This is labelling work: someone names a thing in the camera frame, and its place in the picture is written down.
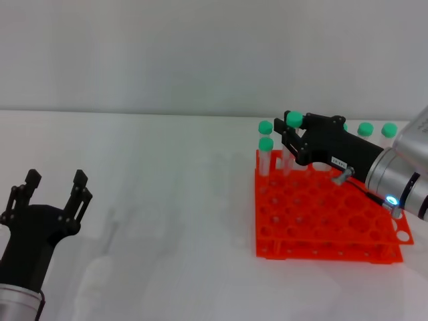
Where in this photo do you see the test tube with printed scale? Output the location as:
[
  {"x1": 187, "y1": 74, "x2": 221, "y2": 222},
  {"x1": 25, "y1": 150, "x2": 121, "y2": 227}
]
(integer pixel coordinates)
[{"x1": 282, "y1": 111, "x2": 304, "y2": 177}]

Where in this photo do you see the orange test tube rack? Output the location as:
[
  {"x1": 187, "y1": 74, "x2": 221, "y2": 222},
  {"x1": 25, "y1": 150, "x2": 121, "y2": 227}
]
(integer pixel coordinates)
[{"x1": 254, "y1": 149, "x2": 415, "y2": 265}]

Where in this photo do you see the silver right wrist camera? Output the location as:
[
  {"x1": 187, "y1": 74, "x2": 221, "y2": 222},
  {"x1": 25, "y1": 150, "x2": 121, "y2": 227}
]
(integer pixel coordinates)
[{"x1": 391, "y1": 105, "x2": 428, "y2": 175}]

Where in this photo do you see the wrist cable with plug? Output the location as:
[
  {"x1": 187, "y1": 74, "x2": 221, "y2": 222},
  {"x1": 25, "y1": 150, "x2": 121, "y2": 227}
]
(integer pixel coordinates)
[
  {"x1": 330, "y1": 165, "x2": 404, "y2": 219},
  {"x1": 35, "y1": 290, "x2": 46, "y2": 318}
]

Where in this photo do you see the left wrist cable with plug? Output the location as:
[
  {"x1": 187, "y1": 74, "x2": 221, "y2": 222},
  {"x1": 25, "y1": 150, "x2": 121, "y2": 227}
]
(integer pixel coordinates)
[{"x1": 35, "y1": 290, "x2": 46, "y2": 318}]

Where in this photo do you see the right wrist cable with plug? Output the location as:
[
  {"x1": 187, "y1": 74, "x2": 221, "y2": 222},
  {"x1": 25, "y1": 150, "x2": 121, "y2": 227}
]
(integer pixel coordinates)
[{"x1": 330, "y1": 165, "x2": 404, "y2": 219}]

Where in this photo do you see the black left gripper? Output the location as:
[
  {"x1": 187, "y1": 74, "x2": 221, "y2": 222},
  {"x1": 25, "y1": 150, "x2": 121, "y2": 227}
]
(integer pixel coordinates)
[{"x1": 0, "y1": 169, "x2": 94, "y2": 292}]

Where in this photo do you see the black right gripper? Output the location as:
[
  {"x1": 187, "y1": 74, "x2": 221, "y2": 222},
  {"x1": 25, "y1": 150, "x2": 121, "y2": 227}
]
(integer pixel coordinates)
[{"x1": 273, "y1": 110, "x2": 385, "y2": 184}]

